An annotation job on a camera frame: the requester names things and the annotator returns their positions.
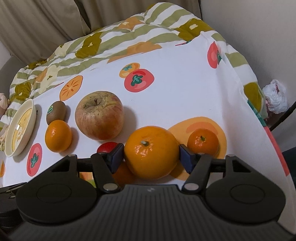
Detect small red tomato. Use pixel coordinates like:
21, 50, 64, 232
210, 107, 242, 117
96, 142, 118, 153

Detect small mandarin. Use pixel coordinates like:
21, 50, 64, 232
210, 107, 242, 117
187, 128, 220, 156

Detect large orange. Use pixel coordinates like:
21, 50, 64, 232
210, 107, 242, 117
124, 126, 179, 180

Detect red yellow apple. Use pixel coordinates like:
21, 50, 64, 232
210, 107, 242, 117
75, 91, 125, 141

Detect brown kiwi with sticker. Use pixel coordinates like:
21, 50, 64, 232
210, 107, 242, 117
46, 101, 67, 125

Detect white fruit print cloth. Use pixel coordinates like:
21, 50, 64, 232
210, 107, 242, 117
0, 34, 291, 188

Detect cream ceramic bowl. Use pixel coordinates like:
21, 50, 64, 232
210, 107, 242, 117
4, 99, 37, 157

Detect white plastic bag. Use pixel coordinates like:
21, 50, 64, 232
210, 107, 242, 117
262, 79, 288, 114

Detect pink plush pillow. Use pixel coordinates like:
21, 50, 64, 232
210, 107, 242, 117
0, 93, 10, 118

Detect green striped floral quilt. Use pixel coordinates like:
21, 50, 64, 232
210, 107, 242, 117
1, 3, 267, 141

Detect beige curtain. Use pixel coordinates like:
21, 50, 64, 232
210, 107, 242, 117
1, 1, 201, 71

